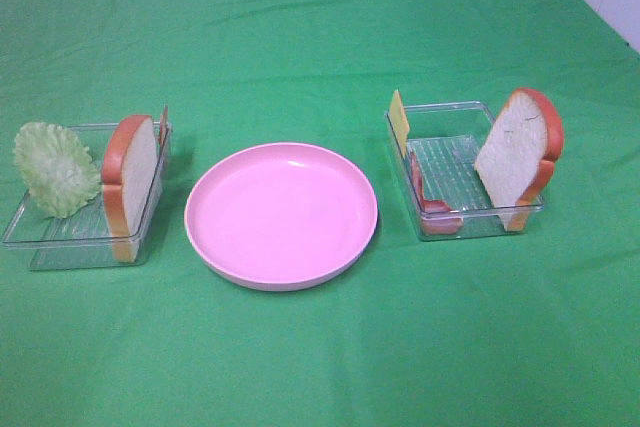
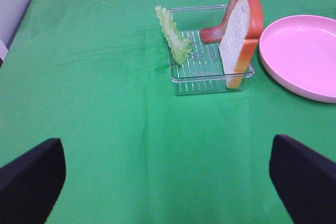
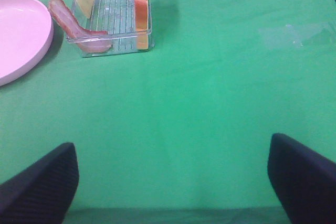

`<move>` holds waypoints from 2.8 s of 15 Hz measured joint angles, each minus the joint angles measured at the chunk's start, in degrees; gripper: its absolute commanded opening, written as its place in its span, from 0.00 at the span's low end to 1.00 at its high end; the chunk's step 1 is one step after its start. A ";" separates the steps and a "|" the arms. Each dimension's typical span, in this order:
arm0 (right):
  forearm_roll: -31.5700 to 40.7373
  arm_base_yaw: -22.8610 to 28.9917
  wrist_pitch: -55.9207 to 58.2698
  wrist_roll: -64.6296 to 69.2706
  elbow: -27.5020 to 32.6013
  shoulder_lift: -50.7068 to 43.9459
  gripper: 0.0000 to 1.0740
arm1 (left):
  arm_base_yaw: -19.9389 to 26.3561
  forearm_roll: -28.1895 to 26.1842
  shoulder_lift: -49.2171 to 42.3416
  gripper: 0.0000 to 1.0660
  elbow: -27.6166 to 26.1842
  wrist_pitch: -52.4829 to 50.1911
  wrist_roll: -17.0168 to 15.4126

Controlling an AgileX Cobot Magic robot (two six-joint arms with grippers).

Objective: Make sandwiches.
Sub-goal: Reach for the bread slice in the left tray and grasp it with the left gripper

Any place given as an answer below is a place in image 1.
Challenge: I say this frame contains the green lettuce leaf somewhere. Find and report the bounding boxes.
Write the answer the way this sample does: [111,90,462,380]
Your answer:
[13,122,101,219]

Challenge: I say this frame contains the left clear plastic container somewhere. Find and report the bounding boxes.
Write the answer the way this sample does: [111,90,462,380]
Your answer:
[1,120,173,271]

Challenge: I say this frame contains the pink round plate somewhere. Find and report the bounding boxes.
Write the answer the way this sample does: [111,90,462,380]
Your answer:
[184,142,378,291]

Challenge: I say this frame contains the right clear plastic container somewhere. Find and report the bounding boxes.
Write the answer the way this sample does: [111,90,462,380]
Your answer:
[385,101,544,241]

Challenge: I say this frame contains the green tablecloth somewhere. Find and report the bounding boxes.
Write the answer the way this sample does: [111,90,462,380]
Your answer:
[1,0,639,426]

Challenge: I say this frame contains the yellow cheese slice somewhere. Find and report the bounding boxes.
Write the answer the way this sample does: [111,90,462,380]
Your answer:
[389,89,410,158]

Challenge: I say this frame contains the clear plastic container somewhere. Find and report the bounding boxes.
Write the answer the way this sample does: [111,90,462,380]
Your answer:
[385,101,544,241]
[1,120,173,271]

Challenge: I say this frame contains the bacon strip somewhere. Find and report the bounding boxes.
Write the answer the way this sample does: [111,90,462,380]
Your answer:
[408,151,463,235]
[158,105,168,147]

